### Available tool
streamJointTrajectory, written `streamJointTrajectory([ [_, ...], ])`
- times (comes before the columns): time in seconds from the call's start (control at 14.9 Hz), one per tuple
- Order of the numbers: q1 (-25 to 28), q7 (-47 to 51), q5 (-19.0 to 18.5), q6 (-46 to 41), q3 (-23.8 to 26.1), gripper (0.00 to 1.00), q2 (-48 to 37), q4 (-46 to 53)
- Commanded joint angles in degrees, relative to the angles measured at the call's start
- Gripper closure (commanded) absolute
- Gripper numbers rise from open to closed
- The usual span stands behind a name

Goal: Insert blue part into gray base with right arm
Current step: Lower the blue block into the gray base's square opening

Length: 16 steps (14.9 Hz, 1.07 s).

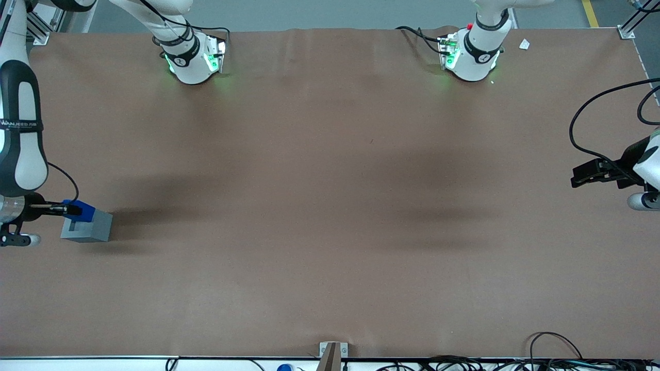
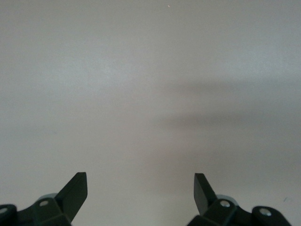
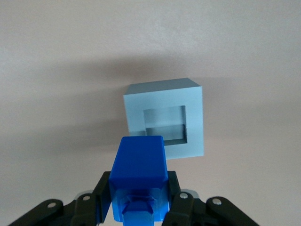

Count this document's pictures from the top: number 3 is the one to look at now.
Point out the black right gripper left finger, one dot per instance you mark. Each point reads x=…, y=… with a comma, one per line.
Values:
x=94, y=202

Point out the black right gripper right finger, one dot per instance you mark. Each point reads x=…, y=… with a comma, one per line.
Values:
x=183, y=207

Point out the blue plastic block part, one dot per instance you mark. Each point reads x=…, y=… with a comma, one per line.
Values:
x=138, y=164

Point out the gray square hollow base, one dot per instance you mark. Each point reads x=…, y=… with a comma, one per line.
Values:
x=195, y=117

